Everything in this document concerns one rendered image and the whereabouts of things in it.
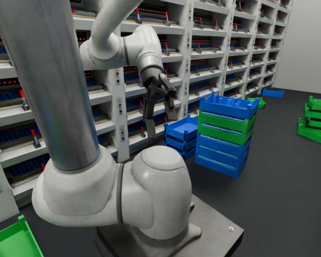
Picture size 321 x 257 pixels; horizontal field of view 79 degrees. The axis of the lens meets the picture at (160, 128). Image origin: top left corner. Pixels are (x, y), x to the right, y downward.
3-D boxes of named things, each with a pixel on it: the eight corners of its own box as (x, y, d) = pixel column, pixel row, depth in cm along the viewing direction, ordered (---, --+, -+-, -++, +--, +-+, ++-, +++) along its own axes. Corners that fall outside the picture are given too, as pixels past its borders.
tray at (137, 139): (179, 126, 183) (183, 114, 175) (128, 150, 143) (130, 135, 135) (164, 115, 193) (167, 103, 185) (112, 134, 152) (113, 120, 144)
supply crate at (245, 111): (257, 110, 121) (260, 97, 118) (248, 119, 106) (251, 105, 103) (212, 102, 138) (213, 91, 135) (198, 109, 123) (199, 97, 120)
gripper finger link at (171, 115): (171, 100, 58) (172, 99, 58) (176, 121, 56) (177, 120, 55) (163, 99, 57) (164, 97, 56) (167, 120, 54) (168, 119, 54)
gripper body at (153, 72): (166, 68, 67) (171, 91, 63) (156, 83, 73) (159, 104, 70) (146, 64, 63) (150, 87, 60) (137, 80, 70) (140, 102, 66)
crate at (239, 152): (250, 144, 131) (252, 133, 128) (241, 157, 116) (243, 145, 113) (208, 132, 147) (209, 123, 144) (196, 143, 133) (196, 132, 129)
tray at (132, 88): (181, 84, 167) (186, 69, 159) (124, 98, 127) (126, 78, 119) (164, 75, 177) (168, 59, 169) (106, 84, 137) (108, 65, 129)
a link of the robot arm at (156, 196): (194, 239, 51) (204, 172, 41) (124, 243, 50) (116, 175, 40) (183, 194, 65) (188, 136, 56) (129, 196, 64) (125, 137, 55)
